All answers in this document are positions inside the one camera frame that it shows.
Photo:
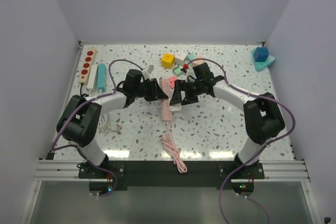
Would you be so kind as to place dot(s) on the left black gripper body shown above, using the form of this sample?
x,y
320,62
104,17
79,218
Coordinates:
x,y
146,89

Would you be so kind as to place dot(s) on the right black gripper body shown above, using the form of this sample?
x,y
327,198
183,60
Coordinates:
x,y
193,88

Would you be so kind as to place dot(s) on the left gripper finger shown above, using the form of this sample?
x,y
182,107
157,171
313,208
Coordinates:
x,y
158,96
155,87

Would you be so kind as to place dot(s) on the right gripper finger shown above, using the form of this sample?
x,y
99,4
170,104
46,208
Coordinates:
x,y
190,99
177,97

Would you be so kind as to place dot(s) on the white green cube adapter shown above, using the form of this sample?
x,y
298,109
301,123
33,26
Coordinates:
x,y
177,71

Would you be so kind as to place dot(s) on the white square plug adapter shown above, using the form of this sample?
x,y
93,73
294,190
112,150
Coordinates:
x,y
175,108

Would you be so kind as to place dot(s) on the peach starfish cube adapter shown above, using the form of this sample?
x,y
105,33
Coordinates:
x,y
198,61

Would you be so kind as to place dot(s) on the yellow cube plug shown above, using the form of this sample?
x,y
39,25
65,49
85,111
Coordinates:
x,y
167,61

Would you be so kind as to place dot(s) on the white cartoon cube adapter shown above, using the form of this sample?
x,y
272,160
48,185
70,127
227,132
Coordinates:
x,y
180,58

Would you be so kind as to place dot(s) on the teal cube plug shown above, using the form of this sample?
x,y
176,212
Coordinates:
x,y
190,57

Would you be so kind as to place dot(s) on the teal power strip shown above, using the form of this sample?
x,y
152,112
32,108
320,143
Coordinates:
x,y
260,66
101,77

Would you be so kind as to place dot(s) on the beige red power strip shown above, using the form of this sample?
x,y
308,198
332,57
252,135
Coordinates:
x,y
88,61

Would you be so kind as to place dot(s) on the dark blue cube adapter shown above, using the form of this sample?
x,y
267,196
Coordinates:
x,y
261,54

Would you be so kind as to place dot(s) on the pink cube adapter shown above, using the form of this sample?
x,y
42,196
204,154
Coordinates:
x,y
171,81

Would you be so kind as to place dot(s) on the white pink power strip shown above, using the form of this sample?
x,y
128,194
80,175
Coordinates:
x,y
165,108

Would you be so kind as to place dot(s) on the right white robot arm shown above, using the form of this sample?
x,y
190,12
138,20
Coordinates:
x,y
263,119

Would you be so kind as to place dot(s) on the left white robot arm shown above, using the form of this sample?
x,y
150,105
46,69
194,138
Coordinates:
x,y
79,121

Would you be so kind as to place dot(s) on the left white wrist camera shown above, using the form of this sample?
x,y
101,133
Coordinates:
x,y
146,72

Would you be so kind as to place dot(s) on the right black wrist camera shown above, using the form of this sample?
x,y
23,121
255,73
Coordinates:
x,y
199,73

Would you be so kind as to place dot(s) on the aluminium front rail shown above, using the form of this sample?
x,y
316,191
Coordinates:
x,y
274,171

